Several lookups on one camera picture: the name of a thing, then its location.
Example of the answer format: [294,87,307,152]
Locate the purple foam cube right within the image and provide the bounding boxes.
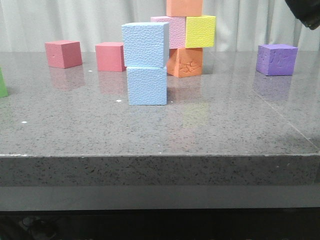
[256,44,298,76]

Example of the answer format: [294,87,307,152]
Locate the red foam cube far left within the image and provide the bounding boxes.
[44,40,83,69]

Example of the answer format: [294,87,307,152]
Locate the orange foam cube bottom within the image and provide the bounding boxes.
[166,48,203,78]

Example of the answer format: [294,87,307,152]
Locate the red foam cube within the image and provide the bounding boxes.
[44,40,83,69]
[95,42,126,72]

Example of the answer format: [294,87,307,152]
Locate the orange foam cube top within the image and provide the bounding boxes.
[166,0,203,17]

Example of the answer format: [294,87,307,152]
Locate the red foam cube middle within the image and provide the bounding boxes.
[95,42,126,72]

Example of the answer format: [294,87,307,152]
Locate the orange foam cube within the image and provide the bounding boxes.
[166,48,203,78]
[166,0,203,17]

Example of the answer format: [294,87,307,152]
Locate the pink foam cube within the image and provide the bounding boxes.
[150,16,186,49]

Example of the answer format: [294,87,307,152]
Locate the green foam cube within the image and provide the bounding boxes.
[0,68,8,98]

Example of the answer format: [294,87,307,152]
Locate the yellow foam cube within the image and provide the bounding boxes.
[185,15,216,49]

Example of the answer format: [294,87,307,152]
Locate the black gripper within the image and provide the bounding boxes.
[285,0,320,30]

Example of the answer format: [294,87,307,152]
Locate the light blue foam cube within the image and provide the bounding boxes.
[126,67,167,105]
[121,22,170,68]

